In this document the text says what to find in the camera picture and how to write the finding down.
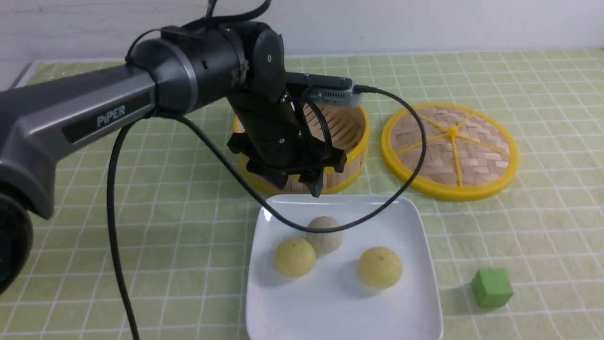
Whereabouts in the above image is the yellow steamed bun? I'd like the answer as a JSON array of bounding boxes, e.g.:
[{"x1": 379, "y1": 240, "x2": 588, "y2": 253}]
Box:
[
  {"x1": 358, "y1": 246, "x2": 403, "y2": 289},
  {"x1": 274, "y1": 238, "x2": 317, "y2": 278}
]

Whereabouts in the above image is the green cube block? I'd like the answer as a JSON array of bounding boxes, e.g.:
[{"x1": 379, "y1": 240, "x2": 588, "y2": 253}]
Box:
[{"x1": 471, "y1": 268, "x2": 514, "y2": 308}]

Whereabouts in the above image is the bamboo steamer lid yellow rim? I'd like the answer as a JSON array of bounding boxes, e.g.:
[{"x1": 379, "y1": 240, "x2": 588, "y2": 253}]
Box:
[{"x1": 380, "y1": 102, "x2": 520, "y2": 202}]

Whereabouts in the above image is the beige steamed bun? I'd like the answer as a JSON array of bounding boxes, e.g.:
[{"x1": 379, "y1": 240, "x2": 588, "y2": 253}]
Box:
[{"x1": 305, "y1": 216, "x2": 344, "y2": 256}]

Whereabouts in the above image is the bamboo steamer basket yellow rim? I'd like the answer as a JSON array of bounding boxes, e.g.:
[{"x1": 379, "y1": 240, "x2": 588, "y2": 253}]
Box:
[{"x1": 236, "y1": 105, "x2": 370, "y2": 195}]

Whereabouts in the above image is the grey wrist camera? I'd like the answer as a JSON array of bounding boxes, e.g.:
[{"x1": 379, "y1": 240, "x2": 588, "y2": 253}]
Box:
[{"x1": 285, "y1": 72, "x2": 362, "y2": 108}]

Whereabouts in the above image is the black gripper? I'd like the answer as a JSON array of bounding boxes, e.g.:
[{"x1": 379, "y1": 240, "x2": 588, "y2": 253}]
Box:
[{"x1": 227, "y1": 92, "x2": 347, "y2": 197}]

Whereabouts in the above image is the green checkered tablecloth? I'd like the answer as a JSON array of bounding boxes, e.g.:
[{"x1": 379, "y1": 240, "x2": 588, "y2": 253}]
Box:
[{"x1": 0, "y1": 50, "x2": 603, "y2": 340}]

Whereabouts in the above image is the white square plate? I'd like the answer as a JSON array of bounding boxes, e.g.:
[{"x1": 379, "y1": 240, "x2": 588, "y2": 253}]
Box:
[{"x1": 245, "y1": 197, "x2": 444, "y2": 340}]

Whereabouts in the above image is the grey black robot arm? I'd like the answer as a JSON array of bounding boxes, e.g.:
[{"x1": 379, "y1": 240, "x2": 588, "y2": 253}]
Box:
[{"x1": 0, "y1": 21, "x2": 347, "y2": 291}]

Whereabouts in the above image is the black cable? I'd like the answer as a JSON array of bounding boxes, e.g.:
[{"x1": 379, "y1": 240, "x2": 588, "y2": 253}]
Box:
[{"x1": 107, "y1": 85, "x2": 428, "y2": 340}]

